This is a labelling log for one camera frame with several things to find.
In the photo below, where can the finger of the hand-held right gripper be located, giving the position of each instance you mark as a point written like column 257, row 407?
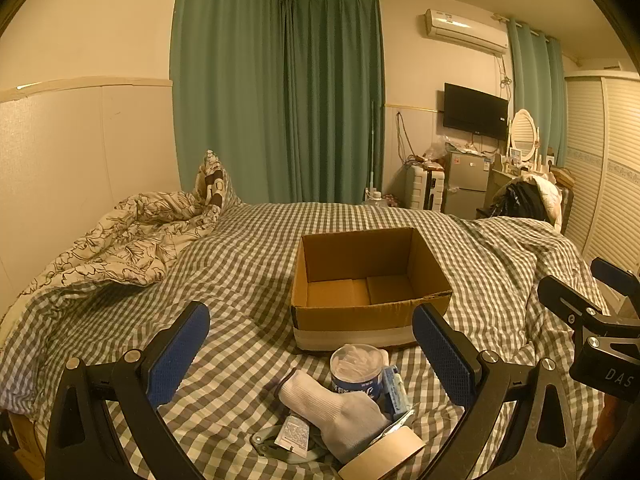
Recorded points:
column 567, row 300
column 615, row 275

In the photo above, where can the grey mini fridge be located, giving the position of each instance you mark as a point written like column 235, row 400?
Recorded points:
column 467, row 185

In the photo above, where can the light green narrow curtain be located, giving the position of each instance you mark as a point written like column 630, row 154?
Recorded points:
column 535, row 85

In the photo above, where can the black wall television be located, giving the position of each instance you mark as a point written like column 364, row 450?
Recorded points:
column 475, row 110

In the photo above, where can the small white sachet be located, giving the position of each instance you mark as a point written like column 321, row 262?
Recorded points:
column 292, row 435

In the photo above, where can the cream dressing table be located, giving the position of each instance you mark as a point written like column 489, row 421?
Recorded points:
column 500, row 175

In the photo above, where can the thin mop pole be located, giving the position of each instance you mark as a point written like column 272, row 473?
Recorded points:
column 371, row 150

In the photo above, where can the grey checked bed sheet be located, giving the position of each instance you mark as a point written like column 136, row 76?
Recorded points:
column 250, row 270

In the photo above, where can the white sock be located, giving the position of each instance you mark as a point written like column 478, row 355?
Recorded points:
column 345, row 422

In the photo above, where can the blue and white small box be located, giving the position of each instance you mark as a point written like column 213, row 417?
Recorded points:
column 396, row 390

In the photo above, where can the white oval mirror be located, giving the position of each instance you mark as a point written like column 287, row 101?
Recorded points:
column 523, row 130

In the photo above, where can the cardboard box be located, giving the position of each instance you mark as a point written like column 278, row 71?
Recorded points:
column 350, row 320

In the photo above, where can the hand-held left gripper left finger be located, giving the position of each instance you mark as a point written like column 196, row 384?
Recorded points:
column 176, row 360

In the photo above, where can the round cotton swab container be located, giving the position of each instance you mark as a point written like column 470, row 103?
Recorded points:
column 352, row 385

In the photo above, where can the brown tape roll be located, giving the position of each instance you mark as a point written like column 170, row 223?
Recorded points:
column 395, row 449

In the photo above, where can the brown patterned pillow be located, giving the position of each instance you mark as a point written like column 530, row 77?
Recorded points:
column 212, row 185

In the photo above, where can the white air conditioner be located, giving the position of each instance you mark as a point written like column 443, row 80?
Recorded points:
column 465, row 27

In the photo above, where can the white ribbed suitcase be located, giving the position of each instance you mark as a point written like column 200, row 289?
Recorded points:
column 425, row 190

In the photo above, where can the floral print duvet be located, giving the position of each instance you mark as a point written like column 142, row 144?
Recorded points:
column 125, row 240

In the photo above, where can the white slatted wardrobe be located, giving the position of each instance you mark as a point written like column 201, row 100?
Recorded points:
column 600, row 160

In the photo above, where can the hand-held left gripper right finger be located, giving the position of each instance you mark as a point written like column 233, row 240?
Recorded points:
column 445, row 357

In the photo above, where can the black garment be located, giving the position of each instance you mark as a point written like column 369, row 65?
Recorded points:
column 520, row 200

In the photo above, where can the white padded jacket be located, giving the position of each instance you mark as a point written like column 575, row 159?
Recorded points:
column 552, row 197

